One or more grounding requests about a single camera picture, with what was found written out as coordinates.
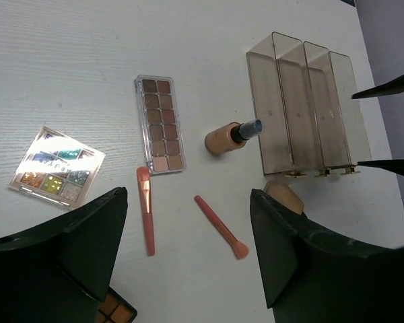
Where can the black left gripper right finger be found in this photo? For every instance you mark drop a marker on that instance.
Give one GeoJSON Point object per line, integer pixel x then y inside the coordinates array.
{"type": "Point", "coordinates": [313, 274]}

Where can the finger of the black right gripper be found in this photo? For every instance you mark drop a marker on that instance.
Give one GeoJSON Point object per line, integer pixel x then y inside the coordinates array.
{"type": "Point", "coordinates": [394, 165]}
{"type": "Point", "coordinates": [395, 86]}

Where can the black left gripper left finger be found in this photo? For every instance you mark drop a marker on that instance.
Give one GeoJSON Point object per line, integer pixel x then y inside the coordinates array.
{"type": "Point", "coordinates": [60, 270]}

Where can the clear three-compartment organizer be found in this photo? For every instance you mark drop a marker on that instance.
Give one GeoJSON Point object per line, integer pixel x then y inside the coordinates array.
{"type": "Point", "coordinates": [302, 93]}

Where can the round pink makeup brush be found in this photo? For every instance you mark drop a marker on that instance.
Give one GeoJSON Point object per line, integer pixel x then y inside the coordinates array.
{"type": "Point", "coordinates": [240, 249]}

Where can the black-cased brown eyeshadow palette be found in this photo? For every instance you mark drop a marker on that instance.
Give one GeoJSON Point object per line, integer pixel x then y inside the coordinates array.
{"type": "Point", "coordinates": [115, 309]}

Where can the long clear eyeshadow palette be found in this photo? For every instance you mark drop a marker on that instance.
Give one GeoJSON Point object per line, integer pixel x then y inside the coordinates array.
{"type": "Point", "coordinates": [160, 128]}

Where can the square foundation bottle black pump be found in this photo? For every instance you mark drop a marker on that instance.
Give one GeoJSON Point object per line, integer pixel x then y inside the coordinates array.
{"type": "Point", "coordinates": [283, 194]}

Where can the glitter eyeshadow palette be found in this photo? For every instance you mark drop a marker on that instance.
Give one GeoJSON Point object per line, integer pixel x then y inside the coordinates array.
{"type": "Point", "coordinates": [57, 169]}

